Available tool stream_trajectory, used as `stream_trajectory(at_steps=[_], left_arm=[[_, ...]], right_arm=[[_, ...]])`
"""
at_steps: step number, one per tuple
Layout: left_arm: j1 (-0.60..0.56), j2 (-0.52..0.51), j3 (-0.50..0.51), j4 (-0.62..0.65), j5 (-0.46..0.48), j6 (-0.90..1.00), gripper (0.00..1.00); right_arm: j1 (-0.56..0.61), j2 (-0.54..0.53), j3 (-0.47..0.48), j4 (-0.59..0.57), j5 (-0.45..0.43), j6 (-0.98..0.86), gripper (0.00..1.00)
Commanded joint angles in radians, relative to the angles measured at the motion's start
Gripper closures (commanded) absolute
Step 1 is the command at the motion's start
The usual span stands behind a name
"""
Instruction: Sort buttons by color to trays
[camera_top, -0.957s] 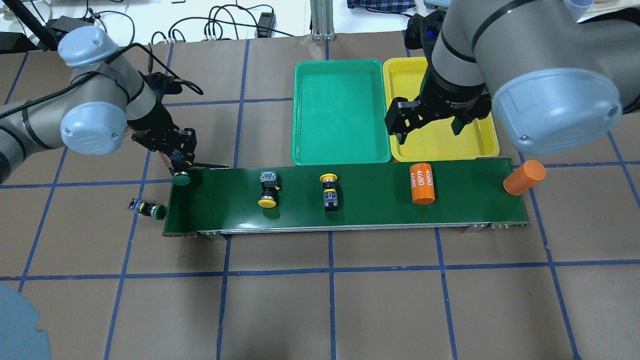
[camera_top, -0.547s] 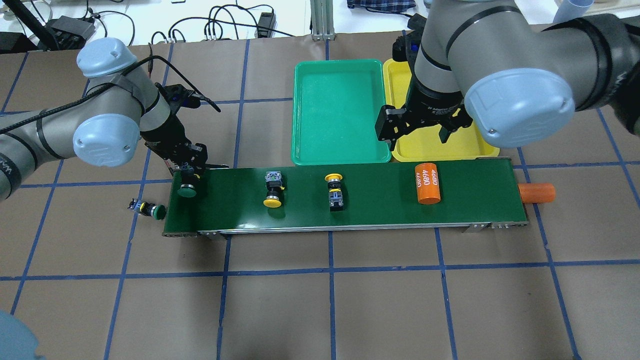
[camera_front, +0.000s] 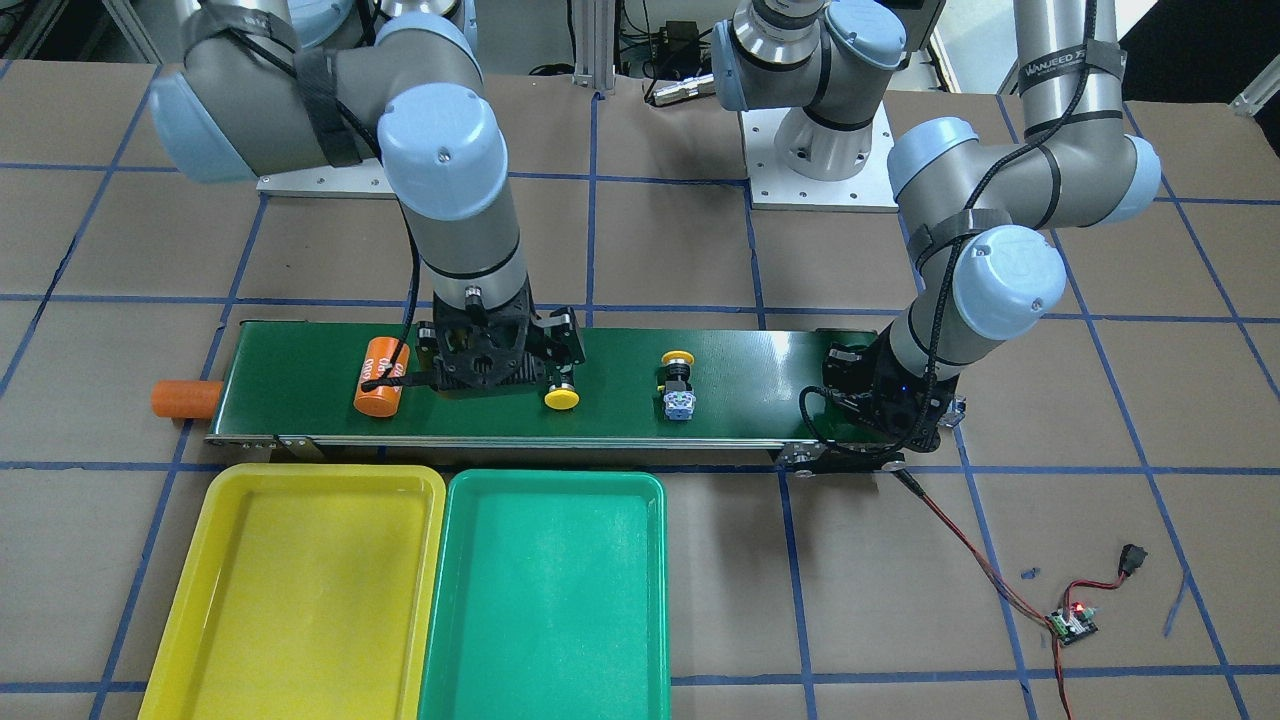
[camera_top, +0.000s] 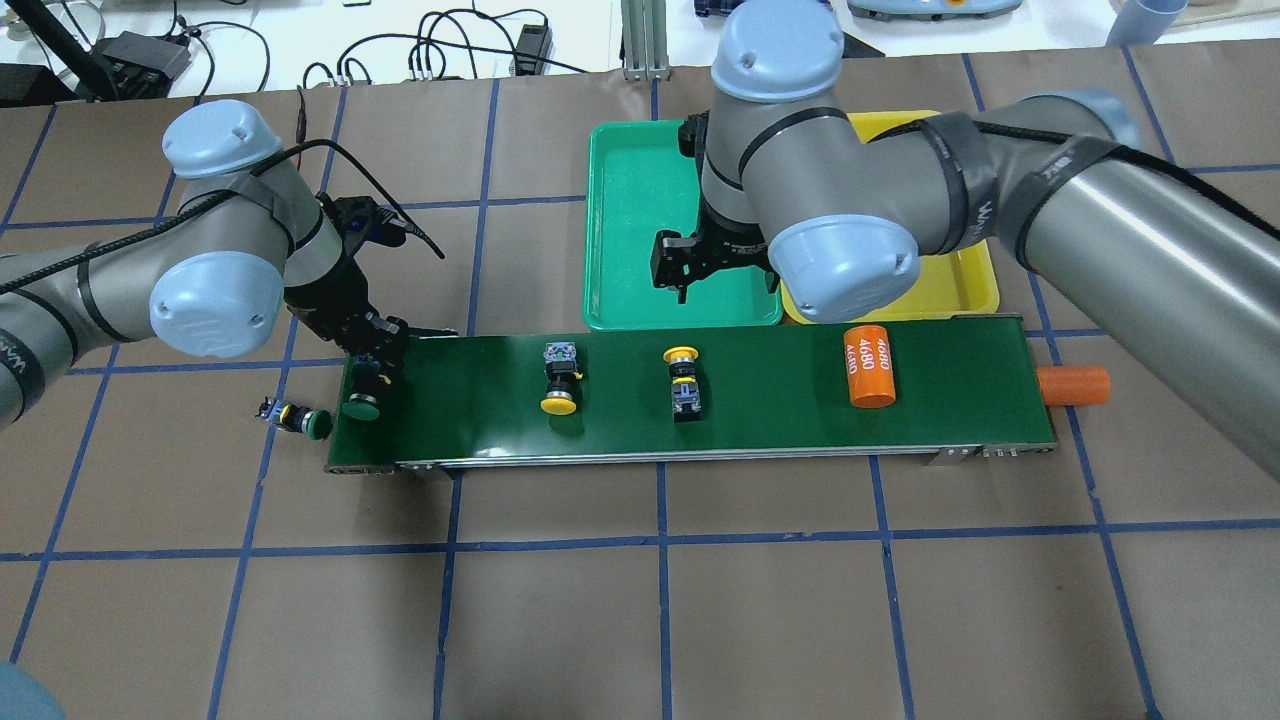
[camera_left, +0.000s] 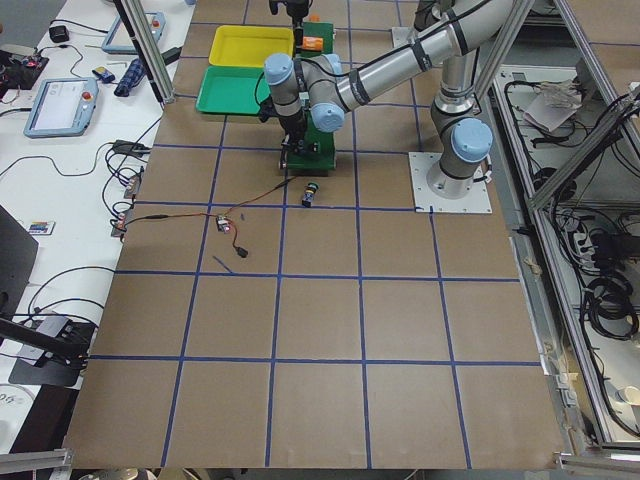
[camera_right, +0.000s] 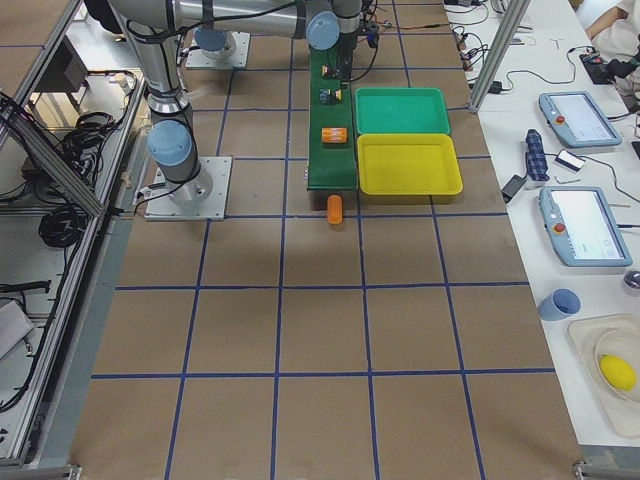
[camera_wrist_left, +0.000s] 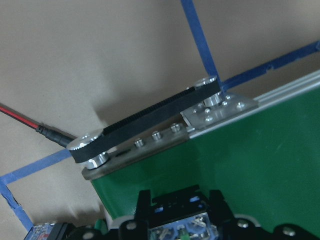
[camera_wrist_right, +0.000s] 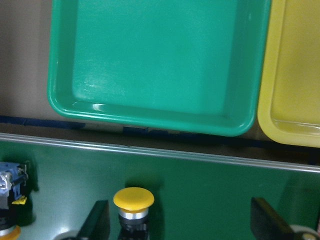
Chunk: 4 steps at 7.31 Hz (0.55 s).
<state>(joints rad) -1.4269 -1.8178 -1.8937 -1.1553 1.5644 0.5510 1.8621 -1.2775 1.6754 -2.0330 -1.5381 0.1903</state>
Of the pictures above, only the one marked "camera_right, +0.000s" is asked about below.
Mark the aluminium frame post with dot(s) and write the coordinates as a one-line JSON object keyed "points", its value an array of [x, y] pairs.
{"points": [[498, 48]]}

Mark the folded plaid umbrella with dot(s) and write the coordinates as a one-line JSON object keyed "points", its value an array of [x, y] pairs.
{"points": [[535, 161]]}

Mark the near teach pendant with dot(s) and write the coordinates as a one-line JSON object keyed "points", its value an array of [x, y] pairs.
{"points": [[582, 228]]}

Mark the yellow plastic tray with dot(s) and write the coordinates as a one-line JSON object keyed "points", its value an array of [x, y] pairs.
{"points": [[408, 164]]}

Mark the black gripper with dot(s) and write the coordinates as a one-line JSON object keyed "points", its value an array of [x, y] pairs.
{"points": [[347, 56]]}

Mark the blue plastic cup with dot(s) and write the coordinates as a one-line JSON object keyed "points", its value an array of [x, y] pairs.
{"points": [[559, 304]]}

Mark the teach pendant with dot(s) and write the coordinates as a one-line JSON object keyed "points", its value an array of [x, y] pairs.
{"points": [[582, 228], [577, 120]]}

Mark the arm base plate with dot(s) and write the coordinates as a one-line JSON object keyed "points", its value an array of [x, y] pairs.
{"points": [[218, 50], [203, 198]]}

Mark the plain orange cylinder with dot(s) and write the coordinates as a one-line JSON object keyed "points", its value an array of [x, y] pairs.
{"points": [[334, 209]]}

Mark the orange cylinder with 4680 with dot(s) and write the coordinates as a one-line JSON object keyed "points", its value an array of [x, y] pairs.
{"points": [[334, 135]]}

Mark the far teach pendant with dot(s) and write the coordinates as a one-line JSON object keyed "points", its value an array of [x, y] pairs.
{"points": [[577, 120]]}

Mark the green conveyor belt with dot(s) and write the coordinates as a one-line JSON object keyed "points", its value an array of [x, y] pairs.
{"points": [[331, 167]]}

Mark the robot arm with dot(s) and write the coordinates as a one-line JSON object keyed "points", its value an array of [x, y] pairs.
{"points": [[324, 25], [154, 29]]}

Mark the green plastic tray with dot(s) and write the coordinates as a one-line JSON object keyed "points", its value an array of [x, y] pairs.
{"points": [[398, 110]]}

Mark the yellow lemon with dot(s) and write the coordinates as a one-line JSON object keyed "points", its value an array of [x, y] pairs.
{"points": [[617, 372]]}

